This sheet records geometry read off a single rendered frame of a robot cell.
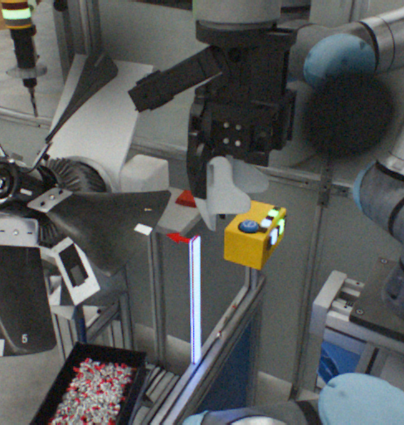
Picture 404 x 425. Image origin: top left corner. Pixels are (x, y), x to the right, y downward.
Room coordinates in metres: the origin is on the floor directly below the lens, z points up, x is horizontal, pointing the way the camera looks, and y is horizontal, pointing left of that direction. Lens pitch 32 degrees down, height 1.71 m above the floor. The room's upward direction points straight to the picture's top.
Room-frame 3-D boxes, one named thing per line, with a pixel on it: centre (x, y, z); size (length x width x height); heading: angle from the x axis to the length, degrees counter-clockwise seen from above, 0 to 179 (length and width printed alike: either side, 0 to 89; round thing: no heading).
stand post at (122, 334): (1.27, 0.29, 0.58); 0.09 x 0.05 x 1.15; 63
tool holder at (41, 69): (0.92, 0.33, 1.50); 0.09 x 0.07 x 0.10; 8
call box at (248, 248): (1.01, -0.13, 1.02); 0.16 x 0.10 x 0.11; 153
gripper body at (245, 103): (0.45, -0.04, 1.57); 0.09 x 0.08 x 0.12; 63
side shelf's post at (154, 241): (1.46, 0.18, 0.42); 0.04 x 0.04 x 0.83; 63
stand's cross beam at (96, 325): (1.17, 0.34, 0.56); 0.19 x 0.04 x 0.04; 153
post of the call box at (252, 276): (1.01, -0.13, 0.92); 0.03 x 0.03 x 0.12; 63
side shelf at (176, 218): (1.46, 0.18, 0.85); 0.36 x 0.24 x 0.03; 63
